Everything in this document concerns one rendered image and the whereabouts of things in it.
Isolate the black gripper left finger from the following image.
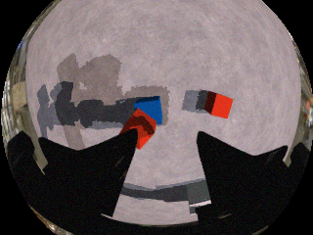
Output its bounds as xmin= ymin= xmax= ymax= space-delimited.
xmin=38 ymin=128 xmax=138 ymax=216

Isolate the red cube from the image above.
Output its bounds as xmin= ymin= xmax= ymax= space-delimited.
xmin=204 ymin=91 xmax=234 ymax=118
xmin=120 ymin=109 xmax=157 ymax=149

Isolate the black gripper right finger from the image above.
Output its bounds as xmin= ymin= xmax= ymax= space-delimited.
xmin=197 ymin=132 xmax=289 ymax=218

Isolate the blue cube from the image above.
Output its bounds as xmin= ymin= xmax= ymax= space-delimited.
xmin=134 ymin=97 xmax=163 ymax=124

